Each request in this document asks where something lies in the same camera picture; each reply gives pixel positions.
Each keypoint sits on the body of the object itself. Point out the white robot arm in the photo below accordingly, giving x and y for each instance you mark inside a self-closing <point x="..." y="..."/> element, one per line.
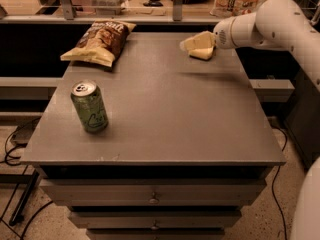
<point x="277" y="25"/>

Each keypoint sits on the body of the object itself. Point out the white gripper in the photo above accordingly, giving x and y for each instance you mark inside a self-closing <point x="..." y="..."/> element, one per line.
<point x="222" y="34"/>

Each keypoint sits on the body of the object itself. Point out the green soda can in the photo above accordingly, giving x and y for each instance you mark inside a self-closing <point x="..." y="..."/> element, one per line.
<point x="88" y="103"/>

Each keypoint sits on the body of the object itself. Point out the brown chip bag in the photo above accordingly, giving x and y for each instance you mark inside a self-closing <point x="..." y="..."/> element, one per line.
<point x="101" y="44"/>

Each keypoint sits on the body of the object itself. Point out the yellow sponge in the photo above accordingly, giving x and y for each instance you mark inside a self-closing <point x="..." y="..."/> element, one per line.
<point x="203" y="53"/>

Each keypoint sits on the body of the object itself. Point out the grey drawer cabinet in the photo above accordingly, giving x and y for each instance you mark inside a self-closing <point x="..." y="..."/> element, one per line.
<point x="186" y="147"/>

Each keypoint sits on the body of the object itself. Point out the grey metal railing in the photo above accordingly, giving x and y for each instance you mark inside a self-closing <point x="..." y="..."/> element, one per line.
<point x="138" y="11"/>

